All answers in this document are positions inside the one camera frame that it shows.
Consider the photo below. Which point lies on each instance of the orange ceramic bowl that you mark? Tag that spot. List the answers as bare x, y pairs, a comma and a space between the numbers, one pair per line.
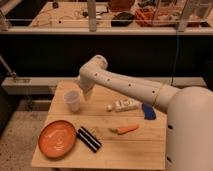
57, 139

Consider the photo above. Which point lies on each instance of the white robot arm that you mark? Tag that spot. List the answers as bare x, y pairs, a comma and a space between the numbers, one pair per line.
189, 129

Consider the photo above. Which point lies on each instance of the white plastic bottle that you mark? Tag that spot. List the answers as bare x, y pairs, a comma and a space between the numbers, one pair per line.
123, 105

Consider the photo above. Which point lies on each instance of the orange carrot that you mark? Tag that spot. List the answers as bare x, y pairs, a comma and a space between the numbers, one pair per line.
124, 129

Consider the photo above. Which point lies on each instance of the blue cloth piece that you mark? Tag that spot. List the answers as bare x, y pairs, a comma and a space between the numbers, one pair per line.
149, 113

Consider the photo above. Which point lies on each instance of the black striped block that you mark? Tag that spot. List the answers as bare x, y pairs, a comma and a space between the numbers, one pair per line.
88, 139

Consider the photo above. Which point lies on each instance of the black tray on bench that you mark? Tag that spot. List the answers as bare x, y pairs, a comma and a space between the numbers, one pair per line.
122, 19

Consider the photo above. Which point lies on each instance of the orange crate on bench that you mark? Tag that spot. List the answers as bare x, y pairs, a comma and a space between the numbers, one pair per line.
157, 17

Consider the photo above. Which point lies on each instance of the metal clamp bracket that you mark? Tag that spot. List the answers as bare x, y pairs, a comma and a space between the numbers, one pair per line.
15, 77

